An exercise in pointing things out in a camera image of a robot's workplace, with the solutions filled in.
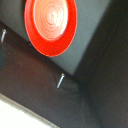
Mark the orange-red bowl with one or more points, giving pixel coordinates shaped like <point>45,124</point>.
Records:
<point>50,23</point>

